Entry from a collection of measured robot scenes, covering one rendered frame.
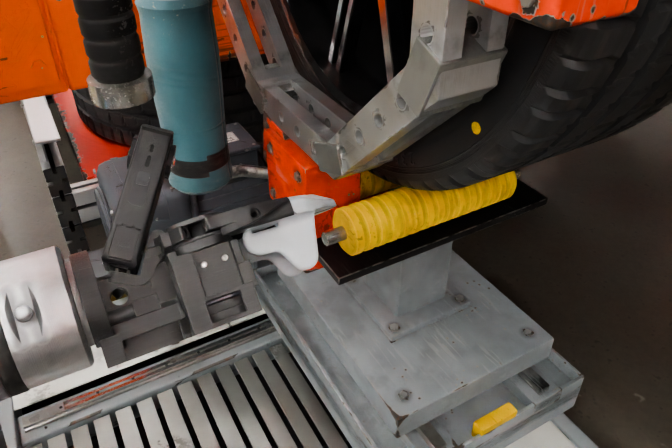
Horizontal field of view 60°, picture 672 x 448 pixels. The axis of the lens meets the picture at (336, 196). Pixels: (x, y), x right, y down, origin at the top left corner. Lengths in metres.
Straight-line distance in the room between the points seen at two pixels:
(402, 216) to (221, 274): 0.30
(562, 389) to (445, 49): 0.69
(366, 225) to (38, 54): 0.63
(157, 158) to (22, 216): 1.33
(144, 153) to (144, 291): 0.10
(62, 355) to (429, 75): 0.32
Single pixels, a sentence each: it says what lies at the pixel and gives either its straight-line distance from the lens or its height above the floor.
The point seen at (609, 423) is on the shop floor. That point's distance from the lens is 1.22.
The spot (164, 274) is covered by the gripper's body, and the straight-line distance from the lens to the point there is 0.45.
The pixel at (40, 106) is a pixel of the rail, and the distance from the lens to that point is 1.40.
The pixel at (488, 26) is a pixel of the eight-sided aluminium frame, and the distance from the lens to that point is 0.46.
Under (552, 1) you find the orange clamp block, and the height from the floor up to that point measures 0.83.
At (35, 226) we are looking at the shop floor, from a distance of 1.72.
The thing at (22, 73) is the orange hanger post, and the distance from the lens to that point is 1.07.
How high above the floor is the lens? 0.92
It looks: 34 degrees down
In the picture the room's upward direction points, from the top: straight up
